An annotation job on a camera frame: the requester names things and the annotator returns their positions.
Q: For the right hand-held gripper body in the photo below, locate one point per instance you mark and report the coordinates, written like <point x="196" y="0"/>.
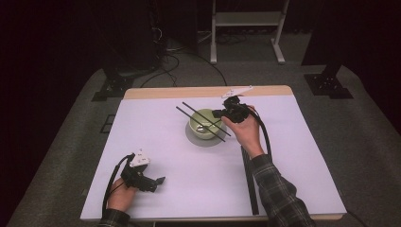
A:
<point x="235" y="110"/>

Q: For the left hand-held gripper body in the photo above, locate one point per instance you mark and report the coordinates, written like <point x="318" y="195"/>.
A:
<point x="135" y="176"/>

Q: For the pale green bowl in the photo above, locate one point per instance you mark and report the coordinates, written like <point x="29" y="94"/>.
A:
<point x="203" y="132"/>

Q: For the black chopstick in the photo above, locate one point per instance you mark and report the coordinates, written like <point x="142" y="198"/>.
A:
<point x="189" y="116"/>
<point x="194" y="109"/>

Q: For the person's left hand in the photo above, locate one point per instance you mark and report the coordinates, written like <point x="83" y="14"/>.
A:
<point x="121" y="197"/>

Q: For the person's right hand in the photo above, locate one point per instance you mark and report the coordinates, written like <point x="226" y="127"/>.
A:
<point x="249" y="135"/>

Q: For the white table mat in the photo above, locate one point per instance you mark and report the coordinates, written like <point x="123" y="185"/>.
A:
<point x="176" y="167"/>

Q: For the metal spoon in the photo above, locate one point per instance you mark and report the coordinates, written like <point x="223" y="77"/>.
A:
<point x="201" y="128"/>

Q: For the black stand base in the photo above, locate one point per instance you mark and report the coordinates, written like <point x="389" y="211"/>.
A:
<point x="327" y="83"/>
<point x="113" y="88"/>

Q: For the white metal stand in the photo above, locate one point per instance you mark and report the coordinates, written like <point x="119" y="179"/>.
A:
<point x="249" y="19"/>

